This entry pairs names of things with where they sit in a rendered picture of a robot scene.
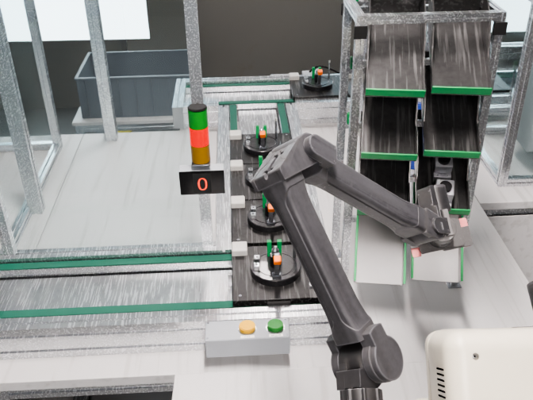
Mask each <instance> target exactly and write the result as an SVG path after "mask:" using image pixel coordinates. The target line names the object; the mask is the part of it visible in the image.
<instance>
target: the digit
mask: <svg viewBox="0 0 533 400"><path fill-rule="evenodd" d="M193 184H194V193H210V192H212V187H211V174H210V173H201V174H193Z"/></svg>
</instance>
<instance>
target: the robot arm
mask: <svg viewBox="0 0 533 400"><path fill-rule="evenodd" d="M305 184H309V185H313V186H315V187H318V188H320V189H321V190H324V191H326V192H328V193H329V194H331V195H333V196H335V197H336V198H338V199H340V200H342V201H343V202H346V203H347V204H348V205H350V206H353V207H354V208H356V209H357V210H360V211H362V212H363V213H365V214H367V215H368V216H370V217H372V218H374V219H375V220H377V221H380V222H381V223H382V224H384V225H386V226H388V227H389V228H391V229H392V230H393V231H394V233H395V234H397V235H398V236H400V237H401V240H402V241H404V242H405V243H406V244H409V245H410V248H411V251H412V256H413V257H414V258H416V257H420V256H422V255H421V253H422V254H425V253H429V252H437V251H440V250H443V251H448V250H451V249H456V248H463V247H468V246H471V245H472V244H473V240H472V237H471V234H470V228H469V226H468V224H467V220H466V219H465V218H459V219H458V218H454V219H451V218H450V215H449V211H451V206H450V203H449V199H448V196H447V190H446V186H445V185H444V184H439V185H430V186H428V187H425V188H422V189H419V190H417V192H416V193H417V198H418V203H419V205H417V204H414V203H411V202H407V201H405V200H404V199H402V198H399V197H398V196H396V195H395V194H393V193H392V192H390V191H388V190H386V189H385V188H384V187H381V186H380V185H378V184H377V183H375V182H374V181H372V180H370V179H368V178H367V177H366V176H364V175H362V174H360V173H359V172H357V171H356V170H354V169H352V168H351V167H348V166H347V165H346V164H345V163H342V162H341V161H339V160H338V159H337V148H336V146H335V145H334V144H332V143H330V142H329V141H327V140H325V139H324V138H323V137H321V136H319V135H317V134H311V133H303V134H301V135H300V136H298V137H295V138H293V139H292V140H289V141H287V142H285V143H284V144H281V145H279V146H278V147H276V148H274V149H273V150H272V151H271V152H270V153H269V154H268V156H267V157H266V159H265V160H264V161H263V163H262V165H261V166H260V168H259V169H258V170H257V172H256V173H255V175H254V177H253V179H252V180H251V185H252V186H253V188H254V190H255V193H257V192H259V191H262V192H263V195H264V197H265V199H266V200H267V201H269V203H270V204H271V205H272V207H273V208H274V211H275V212H276V214H277V215H278V218H279V219H280V221H281V223H282V226H283V228H284V230H285V231H286V234H287V236H288V238H289V239H290V242H291V244H292V245H293V249H294V251H295V252H296V254H297V257H298V259H299V260H300V262H301V265H302V267H303V268H304V270H305V274H306V275H307V277H308V279H309V281H310V283H311V285H312V287H313V289H314V291H315V294H316V296H317V298H318V300H319V302H320V304H321V306H322V308H323V310H324V313H325V315H326V317H327V319H328V323H329V325H330V328H331V331H332V334H331V335H330V336H329V337H328V339H327V341H326V343H327V345H328V347H329V349H330V351H331V353H332V357H331V366H332V371H333V374H334V376H335V377H336V387H337V390H339V392H340V400H383V395H382V390H381V389H379V387H380V385H381V384H382V383H389V382H391V381H394V380H397V379H398V378H399V377H400V376H401V373H402V371H403V366H404V360H403V354H402V351H401V348H400V346H399V344H398V343H397V341H396V340H395V339H394V338H392V337H391V336H388V335H387V334H386V332H385V330H384V328H383V326H382V324H381V323H377V324H374V323H373V320H372V319H371V317H370V316H369V315H368V314H367V313H366V311H365V310H364V309H363V307H362V305H361V303H360V301H359V300H358V298H357V296H356V294H355V292H354V290H353V288H352V286H351V284H350V282H349V279H348V277H347V275H346V273H345V271H344V269H343V267H342V265H341V263H340V261H339V258H338V256H337V255H336V252H335V250H334V248H333V247H332V244H331V241H330V240H329V238H328V235H327V233H326V232H325V230H324V227H323V226H322V224H321V221H320V219H319V217H318V215H317V213H316V211H315V209H314V207H313V204H312V202H311V200H310V197H309V194H308V191H307V189H306V186H305Z"/></svg>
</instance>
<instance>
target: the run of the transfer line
mask: <svg viewBox="0 0 533 400"><path fill-rule="evenodd" d="M202 86H203V98H204V104H206V105H207V113H208V127H218V113H221V112H223V113H224V112H229V122H230V115H237V121H269V120H275V118H277V120H278V129H279V114H280V113H286V111H287V110H291V111H293V110H297V112H298V115H299V118H300V123H301V124H320V123H338V108H339V98H301V99H295V101H294V100H293V96H292V93H291V89H290V83H289V76H288V75H268V76H242V77H217V78H202ZM350 104H351V97H348V96H347V112H350Z"/></svg>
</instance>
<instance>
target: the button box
mask: <svg viewBox="0 0 533 400"><path fill-rule="evenodd" d="M272 319H279V320H281V321H282V322H283V329H282V331H280V332H277V333H273V332H271V331H270V330H269V329H268V328H267V323H268V321H269V320H272ZM242 321H246V320H237V321H207V322H206V323H205V353H206V357H207V358H210V357H226V356H258V355H274V354H289V353H290V327H289V320H288V318H271V319H254V320H249V321H253V322H254V323H255V331H254V332H252V333H242V332H240V328H239V325H240V322H242Z"/></svg>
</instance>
